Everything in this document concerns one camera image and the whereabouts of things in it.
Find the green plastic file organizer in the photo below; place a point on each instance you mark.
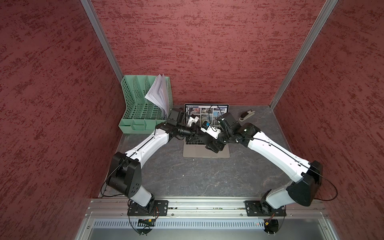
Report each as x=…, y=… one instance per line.
x=141, y=116

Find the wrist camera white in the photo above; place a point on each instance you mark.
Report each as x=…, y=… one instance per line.
x=192, y=120
x=210, y=130

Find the aluminium corner post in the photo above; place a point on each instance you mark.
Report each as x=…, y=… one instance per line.
x=97, y=26
x=316, y=28

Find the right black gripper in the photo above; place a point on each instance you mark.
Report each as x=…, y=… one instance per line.
x=214, y=144

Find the white paper stack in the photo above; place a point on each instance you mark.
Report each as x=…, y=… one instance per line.
x=158, y=94

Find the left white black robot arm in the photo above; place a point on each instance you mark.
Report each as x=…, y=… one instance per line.
x=125, y=174

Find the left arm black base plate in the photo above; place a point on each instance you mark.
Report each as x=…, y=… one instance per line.
x=159, y=208

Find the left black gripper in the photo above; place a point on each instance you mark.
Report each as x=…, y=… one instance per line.
x=195, y=133

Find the right aluminium corner post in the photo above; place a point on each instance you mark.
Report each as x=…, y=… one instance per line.
x=316, y=28

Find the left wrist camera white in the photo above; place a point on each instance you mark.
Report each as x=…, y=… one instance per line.
x=192, y=120

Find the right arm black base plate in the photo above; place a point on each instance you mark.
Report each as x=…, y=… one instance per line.
x=253, y=208

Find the aluminium front rail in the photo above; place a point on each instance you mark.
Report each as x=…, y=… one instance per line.
x=202, y=207

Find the beige black stapler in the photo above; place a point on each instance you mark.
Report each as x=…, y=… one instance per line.
x=246, y=115

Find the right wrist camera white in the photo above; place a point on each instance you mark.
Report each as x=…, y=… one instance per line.
x=210, y=130

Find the silver open laptop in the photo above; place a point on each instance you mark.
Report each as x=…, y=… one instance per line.
x=195, y=148

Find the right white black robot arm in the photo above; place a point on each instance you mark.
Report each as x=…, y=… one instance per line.
x=305, y=177

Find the white perforated cable duct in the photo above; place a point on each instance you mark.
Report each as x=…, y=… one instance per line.
x=207, y=224

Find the left aluminium corner post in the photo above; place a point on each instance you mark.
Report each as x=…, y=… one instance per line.
x=97, y=26

